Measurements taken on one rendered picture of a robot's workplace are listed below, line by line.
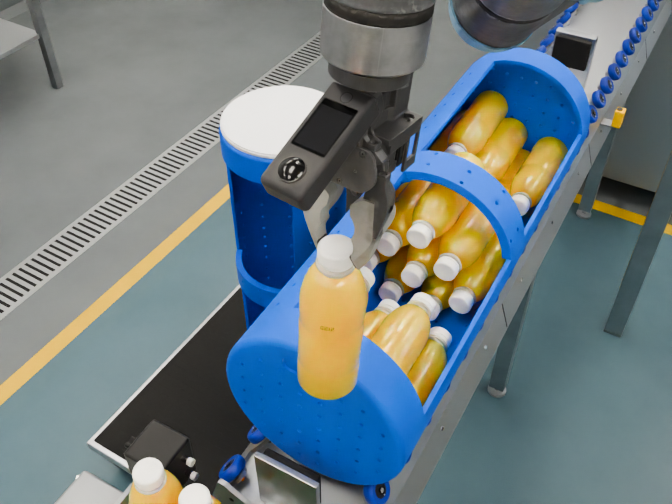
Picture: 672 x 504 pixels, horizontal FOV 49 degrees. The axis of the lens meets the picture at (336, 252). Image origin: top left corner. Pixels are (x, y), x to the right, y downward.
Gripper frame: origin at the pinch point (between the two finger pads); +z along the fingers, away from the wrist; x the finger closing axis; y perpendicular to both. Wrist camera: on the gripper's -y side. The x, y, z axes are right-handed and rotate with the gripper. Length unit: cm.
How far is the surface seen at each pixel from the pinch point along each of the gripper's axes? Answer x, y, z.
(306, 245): 44, 63, 62
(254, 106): 64, 69, 36
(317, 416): 2.9, 5.3, 33.9
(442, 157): 10, 49, 16
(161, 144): 184, 155, 134
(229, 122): 65, 61, 37
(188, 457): 19, -3, 48
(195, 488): 9.2, -11.9, 35.5
